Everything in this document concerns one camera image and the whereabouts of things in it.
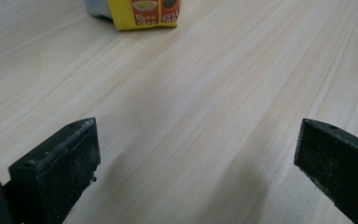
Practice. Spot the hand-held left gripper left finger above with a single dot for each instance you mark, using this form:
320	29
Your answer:
56	174

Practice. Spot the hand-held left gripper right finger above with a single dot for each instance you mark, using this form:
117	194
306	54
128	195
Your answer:
338	165

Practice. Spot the yellow food packet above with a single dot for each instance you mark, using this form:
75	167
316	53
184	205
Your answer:
121	15

